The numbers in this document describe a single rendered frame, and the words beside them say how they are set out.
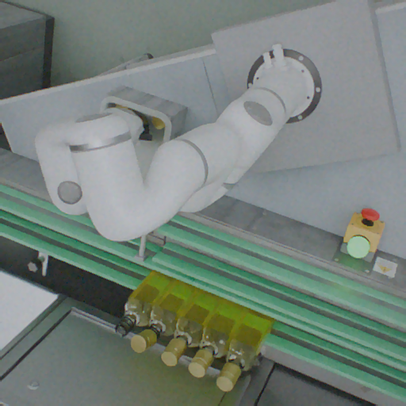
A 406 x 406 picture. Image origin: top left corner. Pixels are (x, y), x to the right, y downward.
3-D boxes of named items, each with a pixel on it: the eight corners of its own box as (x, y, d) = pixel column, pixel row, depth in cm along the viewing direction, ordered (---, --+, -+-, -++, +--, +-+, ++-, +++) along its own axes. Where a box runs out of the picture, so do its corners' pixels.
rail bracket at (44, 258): (55, 256, 166) (24, 282, 154) (58, 233, 162) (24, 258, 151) (70, 262, 165) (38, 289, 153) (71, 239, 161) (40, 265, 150)
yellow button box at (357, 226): (345, 236, 147) (338, 251, 141) (355, 208, 143) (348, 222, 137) (376, 247, 145) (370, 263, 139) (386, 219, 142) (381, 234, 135)
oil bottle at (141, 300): (162, 272, 154) (118, 323, 136) (166, 253, 151) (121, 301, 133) (184, 281, 153) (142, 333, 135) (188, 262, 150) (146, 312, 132)
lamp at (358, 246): (346, 249, 140) (343, 255, 137) (352, 231, 138) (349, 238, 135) (366, 256, 139) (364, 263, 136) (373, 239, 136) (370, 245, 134)
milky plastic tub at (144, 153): (109, 168, 164) (91, 181, 156) (120, 84, 153) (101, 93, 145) (172, 191, 159) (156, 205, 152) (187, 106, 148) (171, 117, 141)
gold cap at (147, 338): (139, 342, 130) (128, 348, 126) (144, 326, 130) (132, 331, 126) (154, 350, 129) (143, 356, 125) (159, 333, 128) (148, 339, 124)
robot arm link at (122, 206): (197, 118, 92) (137, 144, 81) (217, 208, 96) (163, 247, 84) (121, 128, 100) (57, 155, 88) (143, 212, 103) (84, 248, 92)
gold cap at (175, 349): (169, 349, 130) (159, 362, 127) (171, 335, 129) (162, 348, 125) (185, 355, 129) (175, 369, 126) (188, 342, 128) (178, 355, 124)
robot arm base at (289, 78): (245, 47, 133) (218, 69, 120) (304, 36, 127) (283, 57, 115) (262, 119, 139) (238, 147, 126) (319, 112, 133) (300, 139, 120)
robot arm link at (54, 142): (166, 183, 108) (144, 93, 104) (145, 222, 87) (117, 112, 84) (72, 201, 110) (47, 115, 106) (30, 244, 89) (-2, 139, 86)
